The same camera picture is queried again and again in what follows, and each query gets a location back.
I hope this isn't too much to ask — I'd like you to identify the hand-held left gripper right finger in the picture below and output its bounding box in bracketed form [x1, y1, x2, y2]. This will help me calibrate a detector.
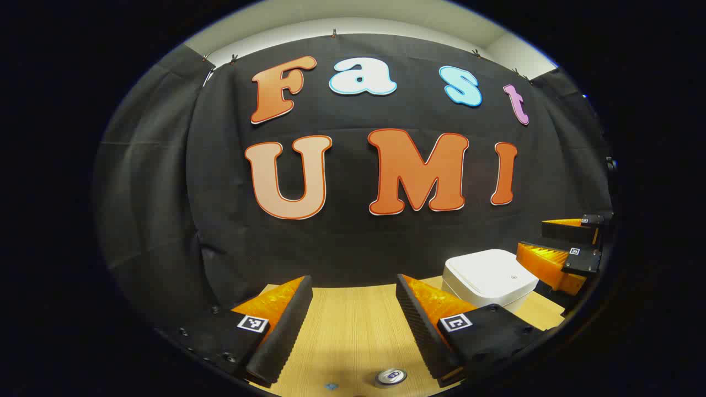
[395, 273, 544, 388]

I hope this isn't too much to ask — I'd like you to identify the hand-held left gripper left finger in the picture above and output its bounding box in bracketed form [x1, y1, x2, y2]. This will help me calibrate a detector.
[157, 275, 314, 388]

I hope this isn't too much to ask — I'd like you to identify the silver blue pop can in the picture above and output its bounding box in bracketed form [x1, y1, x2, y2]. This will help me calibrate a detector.
[375, 368, 408, 387]

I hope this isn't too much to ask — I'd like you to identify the white desktop garbage bin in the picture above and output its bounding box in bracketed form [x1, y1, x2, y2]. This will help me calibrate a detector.
[441, 249, 540, 315]

